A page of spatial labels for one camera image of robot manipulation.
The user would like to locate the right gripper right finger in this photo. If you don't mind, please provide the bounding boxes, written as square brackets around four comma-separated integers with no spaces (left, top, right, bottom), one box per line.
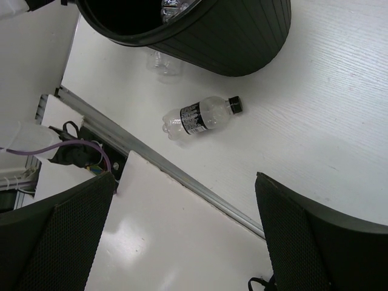
[255,172,387,290]

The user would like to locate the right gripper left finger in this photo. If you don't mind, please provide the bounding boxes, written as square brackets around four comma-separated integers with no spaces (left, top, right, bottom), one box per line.
[1,172,116,290]

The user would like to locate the black label clear bottle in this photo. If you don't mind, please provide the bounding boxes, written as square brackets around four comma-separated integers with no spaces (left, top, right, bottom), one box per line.
[162,96,243,141]

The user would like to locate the blue label bottle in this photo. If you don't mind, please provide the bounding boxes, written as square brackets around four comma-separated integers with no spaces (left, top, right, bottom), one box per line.
[146,50,184,84]
[161,0,195,24]

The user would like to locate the black plastic bin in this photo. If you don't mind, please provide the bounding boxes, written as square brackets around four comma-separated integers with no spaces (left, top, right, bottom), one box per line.
[76,0,292,77]

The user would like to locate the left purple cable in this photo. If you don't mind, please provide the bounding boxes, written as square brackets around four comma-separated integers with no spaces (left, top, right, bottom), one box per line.
[5,138,112,173]

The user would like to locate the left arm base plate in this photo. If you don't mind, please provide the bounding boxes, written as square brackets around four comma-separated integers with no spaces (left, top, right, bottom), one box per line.
[49,121,127,187]

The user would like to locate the metal table rail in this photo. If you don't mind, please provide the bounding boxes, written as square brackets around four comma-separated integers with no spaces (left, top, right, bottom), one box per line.
[55,86,265,238]

